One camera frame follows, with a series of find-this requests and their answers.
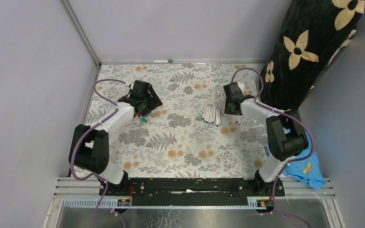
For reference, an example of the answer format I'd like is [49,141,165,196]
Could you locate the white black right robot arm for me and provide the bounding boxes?
[223,82,309,196]

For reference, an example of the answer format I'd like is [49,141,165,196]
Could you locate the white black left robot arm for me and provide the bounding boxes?
[68,80,163,195]

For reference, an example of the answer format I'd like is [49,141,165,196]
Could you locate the white marker on ledge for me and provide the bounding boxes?
[153,59,173,64]

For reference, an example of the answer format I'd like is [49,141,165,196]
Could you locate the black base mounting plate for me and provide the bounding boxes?
[99,178,285,207]

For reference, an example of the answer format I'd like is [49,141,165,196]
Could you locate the black floral cushion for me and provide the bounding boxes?
[260,0,365,110]

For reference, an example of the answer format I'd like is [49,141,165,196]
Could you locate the blue patterned cloth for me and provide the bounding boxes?
[265,132,326,190]

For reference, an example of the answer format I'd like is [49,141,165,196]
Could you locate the aluminium frame rails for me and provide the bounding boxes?
[53,177,336,200]

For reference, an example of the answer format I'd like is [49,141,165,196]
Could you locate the grey slotted cable duct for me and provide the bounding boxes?
[62,197,267,209]

